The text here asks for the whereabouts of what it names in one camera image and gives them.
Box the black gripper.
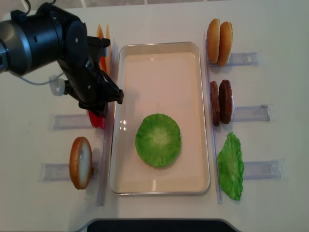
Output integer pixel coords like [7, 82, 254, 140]
[57, 36, 124, 117]

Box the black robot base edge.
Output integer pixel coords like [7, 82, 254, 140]
[87, 219, 235, 232]

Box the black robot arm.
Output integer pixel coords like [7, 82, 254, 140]
[0, 2, 124, 117]

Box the orange cheese slice inner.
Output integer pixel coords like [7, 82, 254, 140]
[105, 25, 112, 75]

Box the orange cheese slice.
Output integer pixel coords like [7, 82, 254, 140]
[97, 24, 107, 72]
[105, 25, 112, 75]

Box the orange cheese slice outer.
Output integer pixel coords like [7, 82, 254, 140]
[97, 24, 107, 72]

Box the bread slice left rack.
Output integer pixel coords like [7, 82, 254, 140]
[69, 137, 92, 189]

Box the green lettuce leaf on tray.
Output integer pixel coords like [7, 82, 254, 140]
[135, 113, 182, 168]

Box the brown meat patty inner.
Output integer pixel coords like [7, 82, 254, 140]
[210, 81, 220, 127]

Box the brown meat patty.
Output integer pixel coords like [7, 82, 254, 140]
[210, 81, 220, 127]
[219, 80, 233, 124]

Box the brown meat patty outer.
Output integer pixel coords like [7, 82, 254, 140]
[219, 80, 233, 124]

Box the green lettuce leaf in rack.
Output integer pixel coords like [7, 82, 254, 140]
[217, 132, 244, 201]

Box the white rectangular tray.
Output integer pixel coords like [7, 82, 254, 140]
[109, 42, 210, 195]

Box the clear acrylic rack left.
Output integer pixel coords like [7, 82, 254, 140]
[40, 37, 119, 206]

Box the clear acrylic rack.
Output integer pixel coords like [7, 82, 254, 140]
[40, 37, 119, 206]
[203, 42, 288, 204]

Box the bun slice inner right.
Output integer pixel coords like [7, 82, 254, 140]
[206, 18, 220, 63]

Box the bun slice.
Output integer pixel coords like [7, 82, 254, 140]
[206, 18, 220, 63]
[217, 21, 233, 67]

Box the bun slice outer right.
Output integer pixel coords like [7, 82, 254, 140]
[217, 21, 233, 67]

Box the clear acrylic rack right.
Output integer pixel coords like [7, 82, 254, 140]
[203, 42, 288, 204]

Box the white cable with ring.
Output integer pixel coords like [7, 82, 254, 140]
[9, 71, 67, 96]

